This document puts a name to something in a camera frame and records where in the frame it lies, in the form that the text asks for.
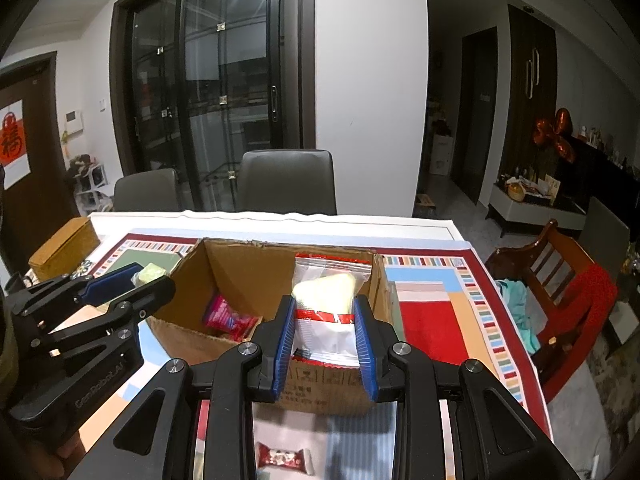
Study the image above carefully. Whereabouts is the white shelf with clutter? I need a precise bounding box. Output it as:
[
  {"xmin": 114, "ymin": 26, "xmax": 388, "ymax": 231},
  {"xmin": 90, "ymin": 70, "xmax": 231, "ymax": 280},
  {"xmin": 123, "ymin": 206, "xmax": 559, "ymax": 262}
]
[{"xmin": 64, "ymin": 154, "xmax": 113, "ymax": 217}]

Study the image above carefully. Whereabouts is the red white snack packet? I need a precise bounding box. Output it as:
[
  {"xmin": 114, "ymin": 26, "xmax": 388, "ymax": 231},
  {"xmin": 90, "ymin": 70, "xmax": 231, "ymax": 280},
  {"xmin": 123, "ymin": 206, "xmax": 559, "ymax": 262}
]
[{"xmin": 255, "ymin": 442, "xmax": 314, "ymax": 476}]

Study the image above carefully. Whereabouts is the brown cardboard box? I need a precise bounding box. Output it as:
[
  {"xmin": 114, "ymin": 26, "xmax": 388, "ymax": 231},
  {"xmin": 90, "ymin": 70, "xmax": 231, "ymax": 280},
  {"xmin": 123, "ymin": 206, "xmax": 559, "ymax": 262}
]
[{"xmin": 148, "ymin": 238, "xmax": 392, "ymax": 416}]

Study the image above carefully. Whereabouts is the pink snack packet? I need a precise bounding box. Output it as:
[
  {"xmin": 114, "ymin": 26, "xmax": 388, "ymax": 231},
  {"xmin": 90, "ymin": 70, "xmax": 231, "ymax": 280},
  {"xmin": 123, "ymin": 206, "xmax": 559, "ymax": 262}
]
[{"xmin": 203, "ymin": 294, "xmax": 262, "ymax": 342}]

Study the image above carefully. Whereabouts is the person's left hand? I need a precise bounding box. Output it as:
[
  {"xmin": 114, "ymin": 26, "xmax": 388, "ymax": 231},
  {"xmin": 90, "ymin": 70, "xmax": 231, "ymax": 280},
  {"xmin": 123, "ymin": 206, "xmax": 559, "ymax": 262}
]
[{"xmin": 1, "ymin": 432, "xmax": 86, "ymax": 479}]

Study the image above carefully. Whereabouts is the white low cabinet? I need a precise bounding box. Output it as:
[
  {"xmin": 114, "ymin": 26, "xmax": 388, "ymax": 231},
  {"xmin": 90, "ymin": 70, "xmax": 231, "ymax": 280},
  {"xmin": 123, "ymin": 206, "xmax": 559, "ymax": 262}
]
[{"xmin": 486, "ymin": 185, "xmax": 586, "ymax": 236}]

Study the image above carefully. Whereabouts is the black glass sliding door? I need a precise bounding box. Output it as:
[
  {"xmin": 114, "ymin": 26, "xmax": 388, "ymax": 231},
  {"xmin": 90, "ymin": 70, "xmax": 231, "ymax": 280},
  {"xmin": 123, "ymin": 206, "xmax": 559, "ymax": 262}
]
[{"xmin": 110, "ymin": 0, "xmax": 314, "ymax": 211}]

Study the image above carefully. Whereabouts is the red wooden chair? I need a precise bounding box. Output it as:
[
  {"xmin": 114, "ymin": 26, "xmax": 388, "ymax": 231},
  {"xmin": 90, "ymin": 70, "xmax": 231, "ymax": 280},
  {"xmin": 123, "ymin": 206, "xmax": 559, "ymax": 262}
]
[{"xmin": 485, "ymin": 219, "xmax": 617, "ymax": 402}]

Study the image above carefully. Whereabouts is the red foil balloon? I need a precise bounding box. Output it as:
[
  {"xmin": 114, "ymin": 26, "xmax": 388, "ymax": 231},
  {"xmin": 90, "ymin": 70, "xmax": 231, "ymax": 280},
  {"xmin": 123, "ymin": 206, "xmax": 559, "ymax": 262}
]
[{"xmin": 533, "ymin": 107, "xmax": 575, "ymax": 162}]

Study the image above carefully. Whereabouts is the small green candy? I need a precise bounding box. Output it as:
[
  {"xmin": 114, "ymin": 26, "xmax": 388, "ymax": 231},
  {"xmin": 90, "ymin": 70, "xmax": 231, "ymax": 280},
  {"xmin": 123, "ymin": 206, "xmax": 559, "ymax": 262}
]
[{"xmin": 131, "ymin": 263, "xmax": 167, "ymax": 287}]

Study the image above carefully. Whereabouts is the red fu door poster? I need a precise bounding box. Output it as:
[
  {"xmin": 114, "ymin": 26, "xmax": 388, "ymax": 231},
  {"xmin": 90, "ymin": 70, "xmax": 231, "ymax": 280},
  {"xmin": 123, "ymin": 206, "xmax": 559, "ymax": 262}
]
[{"xmin": 0, "ymin": 100, "xmax": 30, "ymax": 190}]

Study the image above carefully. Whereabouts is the grey dining chair left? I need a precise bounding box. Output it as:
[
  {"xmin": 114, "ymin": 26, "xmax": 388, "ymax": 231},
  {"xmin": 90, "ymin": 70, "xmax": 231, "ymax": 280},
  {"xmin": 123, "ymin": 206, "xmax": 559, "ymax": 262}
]
[{"xmin": 113, "ymin": 168, "xmax": 181, "ymax": 212}]

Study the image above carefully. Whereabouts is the clear bag yellow snack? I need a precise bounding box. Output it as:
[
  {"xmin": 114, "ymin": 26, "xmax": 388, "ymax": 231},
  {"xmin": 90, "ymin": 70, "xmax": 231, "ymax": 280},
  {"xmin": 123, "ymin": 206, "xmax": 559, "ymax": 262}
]
[{"xmin": 292, "ymin": 252, "xmax": 372, "ymax": 368}]

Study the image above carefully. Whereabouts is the woven wicker box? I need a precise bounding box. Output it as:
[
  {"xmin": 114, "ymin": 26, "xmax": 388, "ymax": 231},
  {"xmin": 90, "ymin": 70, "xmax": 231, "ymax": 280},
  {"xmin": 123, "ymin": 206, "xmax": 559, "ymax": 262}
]
[{"xmin": 29, "ymin": 217, "xmax": 100, "ymax": 282}]

